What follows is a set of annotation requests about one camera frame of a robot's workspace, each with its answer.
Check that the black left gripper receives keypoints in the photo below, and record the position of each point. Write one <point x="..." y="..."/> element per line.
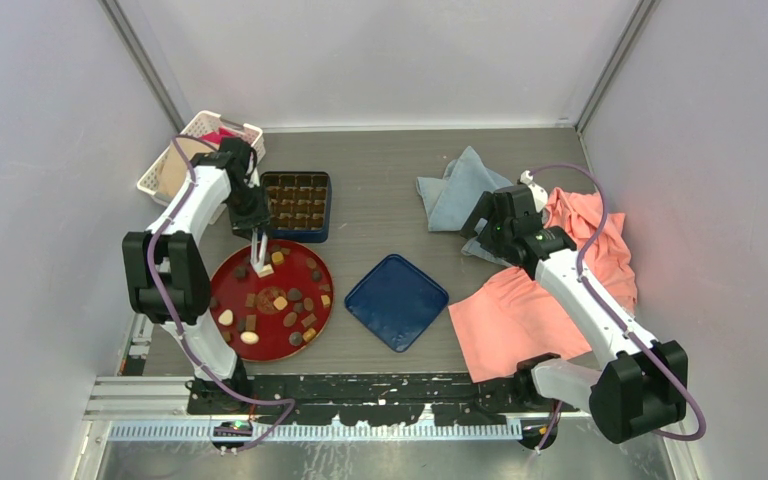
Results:
<point x="258" y="218"/>

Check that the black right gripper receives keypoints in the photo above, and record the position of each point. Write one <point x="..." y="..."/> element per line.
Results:
<point x="486" y="210"/>

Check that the metal tongs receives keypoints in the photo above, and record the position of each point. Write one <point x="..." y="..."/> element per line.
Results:
<point x="258" y="250"/>

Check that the white square chocolate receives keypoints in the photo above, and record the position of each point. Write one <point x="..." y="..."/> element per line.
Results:
<point x="265" y="271"/>

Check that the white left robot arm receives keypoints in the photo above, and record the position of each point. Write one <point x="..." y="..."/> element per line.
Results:
<point x="166" y="278"/>

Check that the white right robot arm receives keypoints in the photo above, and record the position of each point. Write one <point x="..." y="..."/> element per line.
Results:
<point x="640" y="383"/>

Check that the blue chocolate tin box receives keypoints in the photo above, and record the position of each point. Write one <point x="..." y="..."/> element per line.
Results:
<point x="300" y="205"/>

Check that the tan round chocolate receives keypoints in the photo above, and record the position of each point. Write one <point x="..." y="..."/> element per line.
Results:
<point x="280" y="303"/>

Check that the white oval chocolate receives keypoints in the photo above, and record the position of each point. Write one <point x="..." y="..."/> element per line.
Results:
<point x="226" y="318"/>
<point x="249" y="337"/>

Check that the light blue denim cloth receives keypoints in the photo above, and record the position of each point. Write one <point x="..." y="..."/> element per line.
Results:
<point x="449" y="200"/>

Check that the magenta cloth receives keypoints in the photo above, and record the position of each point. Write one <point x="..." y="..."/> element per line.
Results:
<point x="215" y="137"/>

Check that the beige cloth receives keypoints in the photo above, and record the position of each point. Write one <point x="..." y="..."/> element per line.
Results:
<point x="171" y="176"/>

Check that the white plastic basket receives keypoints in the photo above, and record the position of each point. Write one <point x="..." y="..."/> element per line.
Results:
<point x="190" y="142"/>

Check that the pink cloth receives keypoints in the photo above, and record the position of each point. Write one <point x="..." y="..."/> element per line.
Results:
<point x="511" y="318"/>

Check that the red round tray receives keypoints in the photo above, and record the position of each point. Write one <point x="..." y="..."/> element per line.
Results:
<point x="300" y="275"/>

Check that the blue tin lid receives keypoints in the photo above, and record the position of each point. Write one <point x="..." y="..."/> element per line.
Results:
<point x="396" y="302"/>

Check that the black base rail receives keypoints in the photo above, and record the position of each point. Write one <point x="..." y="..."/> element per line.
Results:
<point x="374" y="399"/>

